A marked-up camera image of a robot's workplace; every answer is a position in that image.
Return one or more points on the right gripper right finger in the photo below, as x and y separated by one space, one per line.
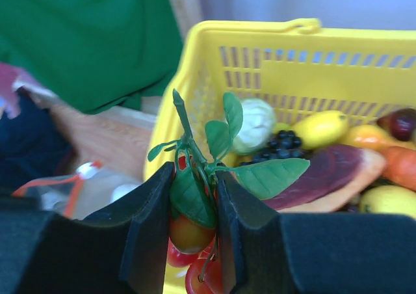
263 251

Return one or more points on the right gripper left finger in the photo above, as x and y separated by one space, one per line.
120 248

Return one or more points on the clear zip top bag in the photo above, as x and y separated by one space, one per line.
78 195

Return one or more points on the toy cherry bunch with leaves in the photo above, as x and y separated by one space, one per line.
193 193

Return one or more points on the orange toy fruit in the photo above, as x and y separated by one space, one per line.
400 166

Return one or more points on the yellow plastic shopping basket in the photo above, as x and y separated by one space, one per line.
299 68

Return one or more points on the dark purple toy fig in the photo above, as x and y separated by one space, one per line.
400 124

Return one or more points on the green tank top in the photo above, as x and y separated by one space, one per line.
93 54

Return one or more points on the dark navy cloth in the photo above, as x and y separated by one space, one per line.
32 147

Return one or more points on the dark toy grapes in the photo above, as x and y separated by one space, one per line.
285 144

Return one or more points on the yellow toy lemon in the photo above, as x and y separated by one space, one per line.
388 199

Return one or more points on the pink shirt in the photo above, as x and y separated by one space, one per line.
9 75

